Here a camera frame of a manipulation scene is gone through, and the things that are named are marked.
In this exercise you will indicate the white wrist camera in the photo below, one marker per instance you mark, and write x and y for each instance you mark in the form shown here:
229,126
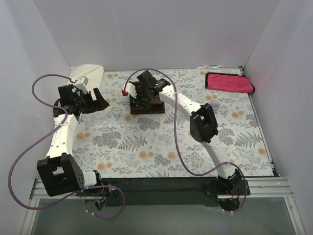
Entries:
81,83
129,89

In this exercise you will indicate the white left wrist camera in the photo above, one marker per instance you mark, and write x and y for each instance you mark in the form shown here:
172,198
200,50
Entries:
81,83

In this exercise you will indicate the clear round pin box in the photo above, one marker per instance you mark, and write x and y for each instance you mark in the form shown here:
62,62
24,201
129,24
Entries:
215,104

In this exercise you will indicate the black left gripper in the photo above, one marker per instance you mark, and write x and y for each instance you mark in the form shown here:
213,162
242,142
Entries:
89,100

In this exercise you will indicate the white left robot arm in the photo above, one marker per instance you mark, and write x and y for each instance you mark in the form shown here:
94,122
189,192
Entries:
58,171

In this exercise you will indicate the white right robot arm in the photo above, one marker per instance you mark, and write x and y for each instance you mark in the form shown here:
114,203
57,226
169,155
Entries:
203,125

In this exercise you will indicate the brown wooden desk organizer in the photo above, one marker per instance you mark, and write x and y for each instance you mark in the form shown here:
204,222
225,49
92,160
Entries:
157,106

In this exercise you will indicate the white folded cloth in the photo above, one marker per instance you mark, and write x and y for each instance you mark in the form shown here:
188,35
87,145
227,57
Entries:
93,73

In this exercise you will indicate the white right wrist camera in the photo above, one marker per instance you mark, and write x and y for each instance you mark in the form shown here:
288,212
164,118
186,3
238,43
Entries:
129,89

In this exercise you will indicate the red microfiber cloth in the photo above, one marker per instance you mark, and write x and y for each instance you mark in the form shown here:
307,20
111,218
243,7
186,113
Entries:
228,83

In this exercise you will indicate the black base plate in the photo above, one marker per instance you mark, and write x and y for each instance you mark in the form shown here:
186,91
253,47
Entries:
167,191

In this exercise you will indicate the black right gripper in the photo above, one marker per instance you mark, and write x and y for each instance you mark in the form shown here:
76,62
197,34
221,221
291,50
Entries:
142,95

